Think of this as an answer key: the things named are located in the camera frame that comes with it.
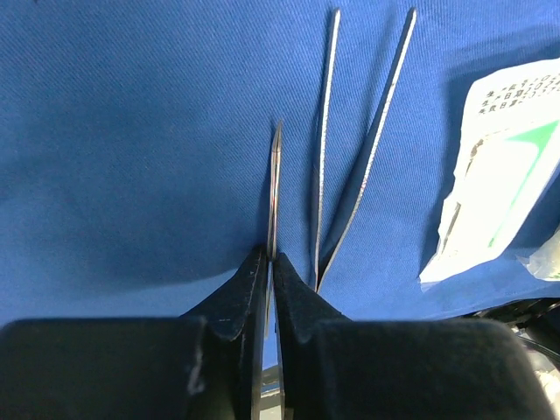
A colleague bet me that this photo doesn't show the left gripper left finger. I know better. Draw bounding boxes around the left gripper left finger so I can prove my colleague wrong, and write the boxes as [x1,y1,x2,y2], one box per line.
[1,246,268,419]

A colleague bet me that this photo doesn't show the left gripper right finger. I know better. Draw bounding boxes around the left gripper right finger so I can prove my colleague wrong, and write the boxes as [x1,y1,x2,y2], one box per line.
[273,254,554,419]

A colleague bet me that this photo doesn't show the steel forceps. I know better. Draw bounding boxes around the steel forceps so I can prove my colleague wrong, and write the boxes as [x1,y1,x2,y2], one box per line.
[309,7,417,291]

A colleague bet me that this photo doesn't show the green suture packet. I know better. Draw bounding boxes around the green suture packet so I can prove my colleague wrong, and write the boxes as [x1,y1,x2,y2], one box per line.
[518,230,560,282]

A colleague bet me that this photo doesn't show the blue surgical drape cloth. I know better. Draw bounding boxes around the blue surgical drape cloth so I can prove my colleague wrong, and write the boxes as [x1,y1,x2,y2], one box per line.
[1,1,559,323]

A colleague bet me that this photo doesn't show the white packet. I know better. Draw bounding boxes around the white packet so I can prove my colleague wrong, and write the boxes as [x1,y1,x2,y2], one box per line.
[419,59,559,288]

